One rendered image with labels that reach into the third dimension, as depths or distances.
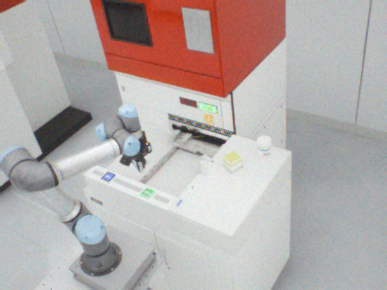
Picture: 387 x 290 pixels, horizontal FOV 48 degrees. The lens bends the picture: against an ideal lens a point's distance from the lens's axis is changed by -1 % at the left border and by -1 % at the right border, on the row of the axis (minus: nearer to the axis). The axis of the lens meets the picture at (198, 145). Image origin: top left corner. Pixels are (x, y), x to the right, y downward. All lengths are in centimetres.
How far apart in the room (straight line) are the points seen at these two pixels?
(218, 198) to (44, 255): 172
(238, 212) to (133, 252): 51
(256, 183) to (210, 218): 30
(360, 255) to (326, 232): 27
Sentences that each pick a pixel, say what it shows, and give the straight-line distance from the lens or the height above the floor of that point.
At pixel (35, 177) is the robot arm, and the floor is 149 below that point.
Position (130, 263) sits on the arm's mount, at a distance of 202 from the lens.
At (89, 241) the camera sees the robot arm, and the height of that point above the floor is 108.
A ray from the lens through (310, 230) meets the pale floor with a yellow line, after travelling 320.
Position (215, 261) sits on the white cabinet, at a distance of 215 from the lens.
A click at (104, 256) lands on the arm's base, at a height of 96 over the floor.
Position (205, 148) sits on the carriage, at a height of 88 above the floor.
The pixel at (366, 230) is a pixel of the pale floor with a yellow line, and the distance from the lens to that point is 326.
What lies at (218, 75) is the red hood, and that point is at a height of 136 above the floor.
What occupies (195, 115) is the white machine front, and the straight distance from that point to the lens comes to 251.
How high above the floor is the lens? 246
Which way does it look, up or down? 39 degrees down
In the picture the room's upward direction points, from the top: 9 degrees counter-clockwise
